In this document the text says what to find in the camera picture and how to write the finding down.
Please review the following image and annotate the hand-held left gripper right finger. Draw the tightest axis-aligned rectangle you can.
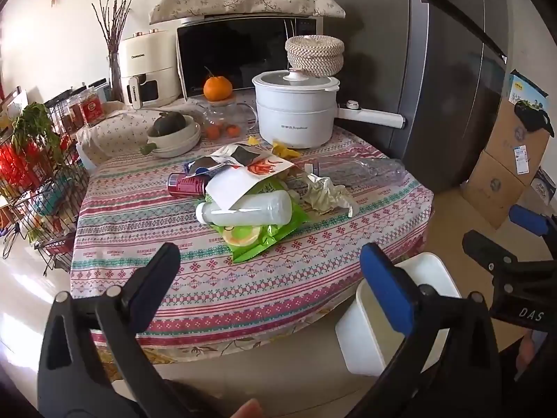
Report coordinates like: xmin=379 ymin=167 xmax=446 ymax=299
xmin=348 ymin=243 xmax=503 ymax=418

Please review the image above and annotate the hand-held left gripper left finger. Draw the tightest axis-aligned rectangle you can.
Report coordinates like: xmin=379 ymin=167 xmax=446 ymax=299
xmin=37 ymin=241 xmax=181 ymax=418

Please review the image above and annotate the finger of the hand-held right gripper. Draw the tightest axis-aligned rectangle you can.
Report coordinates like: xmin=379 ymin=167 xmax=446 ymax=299
xmin=462 ymin=231 xmax=557 ymax=290
xmin=508 ymin=204 xmax=557 ymax=245

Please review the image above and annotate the white plastic bin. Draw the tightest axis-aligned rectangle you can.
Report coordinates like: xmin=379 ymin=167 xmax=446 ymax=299
xmin=335 ymin=253 xmax=462 ymax=377

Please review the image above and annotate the green snack bag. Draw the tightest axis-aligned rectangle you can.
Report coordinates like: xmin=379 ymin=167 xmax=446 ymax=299
xmin=195 ymin=180 xmax=311 ymax=265

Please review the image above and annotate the white milk bottle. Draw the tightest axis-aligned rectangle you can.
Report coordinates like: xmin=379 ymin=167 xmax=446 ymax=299
xmin=195 ymin=189 xmax=293 ymax=227

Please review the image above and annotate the white red snack packet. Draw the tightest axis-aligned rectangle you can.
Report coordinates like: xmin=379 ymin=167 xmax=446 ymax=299
xmin=204 ymin=143 xmax=297 ymax=210

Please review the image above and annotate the person's right hand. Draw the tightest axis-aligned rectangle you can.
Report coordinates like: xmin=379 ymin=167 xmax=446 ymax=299
xmin=517 ymin=335 xmax=539 ymax=373

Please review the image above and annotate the person's left hand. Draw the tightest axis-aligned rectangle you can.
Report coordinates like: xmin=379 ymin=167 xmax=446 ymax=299
xmin=226 ymin=397 xmax=265 ymax=418

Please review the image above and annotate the small blue white box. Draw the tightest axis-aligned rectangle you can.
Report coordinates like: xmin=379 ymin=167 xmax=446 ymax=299
xmin=531 ymin=169 xmax=557 ymax=206

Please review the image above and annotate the cardboard box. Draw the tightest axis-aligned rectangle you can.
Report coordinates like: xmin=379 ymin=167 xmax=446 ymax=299
xmin=460 ymin=150 xmax=534 ymax=231
xmin=484 ymin=96 xmax=552 ymax=177

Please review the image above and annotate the red soda can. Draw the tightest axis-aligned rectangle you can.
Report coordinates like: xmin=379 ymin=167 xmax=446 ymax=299
xmin=167 ymin=173 xmax=209 ymax=198

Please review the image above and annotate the black bag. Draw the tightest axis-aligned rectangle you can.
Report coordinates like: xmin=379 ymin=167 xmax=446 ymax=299
xmin=513 ymin=99 xmax=556 ymax=137

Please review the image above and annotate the patterned striped tablecloth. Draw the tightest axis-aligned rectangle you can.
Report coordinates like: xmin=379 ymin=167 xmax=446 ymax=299
xmin=70 ymin=119 xmax=435 ymax=349

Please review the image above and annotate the blue snack packet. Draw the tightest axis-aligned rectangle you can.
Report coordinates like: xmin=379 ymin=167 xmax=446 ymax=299
xmin=182 ymin=159 xmax=220 ymax=177

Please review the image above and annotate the clear plastic bottle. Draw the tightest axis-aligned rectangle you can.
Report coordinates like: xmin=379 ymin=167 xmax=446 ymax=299
xmin=305 ymin=157 xmax=408 ymax=189

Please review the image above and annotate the blue printed box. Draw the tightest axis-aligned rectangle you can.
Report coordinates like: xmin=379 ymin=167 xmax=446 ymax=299
xmin=506 ymin=69 xmax=550 ymax=111

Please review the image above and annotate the white ceramic bowl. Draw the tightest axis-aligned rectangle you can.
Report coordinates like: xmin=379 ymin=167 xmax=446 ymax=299
xmin=147 ymin=114 xmax=202 ymax=158

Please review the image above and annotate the dark green squash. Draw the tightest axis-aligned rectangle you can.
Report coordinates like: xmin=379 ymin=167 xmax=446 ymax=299
xmin=147 ymin=111 xmax=187 ymax=138

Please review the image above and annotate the white dotted cloth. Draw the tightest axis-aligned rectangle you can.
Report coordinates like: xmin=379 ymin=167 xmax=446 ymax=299
xmin=76 ymin=98 xmax=207 ymax=164

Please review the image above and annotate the yellow crumpled wrapper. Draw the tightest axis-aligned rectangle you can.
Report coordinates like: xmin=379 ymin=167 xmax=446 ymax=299
xmin=272 ymin=138 xmax=302 ymax=158

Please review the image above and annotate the glass jar with tomatoes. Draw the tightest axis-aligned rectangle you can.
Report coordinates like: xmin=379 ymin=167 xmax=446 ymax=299
xmin=195 ymin=96 xmax=258 ymax=141

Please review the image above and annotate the grey refrigerator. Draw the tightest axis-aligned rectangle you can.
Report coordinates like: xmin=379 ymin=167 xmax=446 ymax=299
xmin=321 ymin=0 xmax=511 ymax=194

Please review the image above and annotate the red labelled jar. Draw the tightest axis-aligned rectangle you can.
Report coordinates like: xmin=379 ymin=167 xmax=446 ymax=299
xmin=65 ymin=87 xmax=106 ymax=128

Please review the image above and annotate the large orange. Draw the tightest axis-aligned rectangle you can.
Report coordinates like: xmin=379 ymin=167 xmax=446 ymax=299
xmin=203 ymin=75 xmax=233 ymax=102

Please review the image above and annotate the leafy green vegetable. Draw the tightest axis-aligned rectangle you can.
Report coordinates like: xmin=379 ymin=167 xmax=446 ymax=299
xmin=12 ymin=102 xmax=64 ymax=160

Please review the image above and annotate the white electric pot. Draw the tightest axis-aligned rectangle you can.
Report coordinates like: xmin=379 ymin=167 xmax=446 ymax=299
xmin=251 ymin=69 xmax=406 ymax=149

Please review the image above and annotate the cream air fryer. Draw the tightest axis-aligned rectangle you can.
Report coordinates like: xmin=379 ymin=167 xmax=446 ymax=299
xmin=118 ymin=29 xmax=180 ymax=110

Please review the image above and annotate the glass vase with branches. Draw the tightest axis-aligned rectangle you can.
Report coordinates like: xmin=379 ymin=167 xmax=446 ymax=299
xmin=91 ymin=0 xmax=143 ymax=102

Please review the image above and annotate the black microwave oven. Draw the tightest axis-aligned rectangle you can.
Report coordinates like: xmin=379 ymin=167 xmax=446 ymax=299
xmin=175 ymin=14 xmax=325 ymax=102

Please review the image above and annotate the floral cloth cover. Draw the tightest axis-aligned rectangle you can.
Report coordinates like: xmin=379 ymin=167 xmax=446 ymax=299
xmin=149 ymin=0 xmax=347 ymax=25

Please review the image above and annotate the black wire rack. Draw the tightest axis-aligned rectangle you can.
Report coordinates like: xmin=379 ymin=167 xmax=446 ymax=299
xmin=0 ymin=86 xmax=94 ymax=276

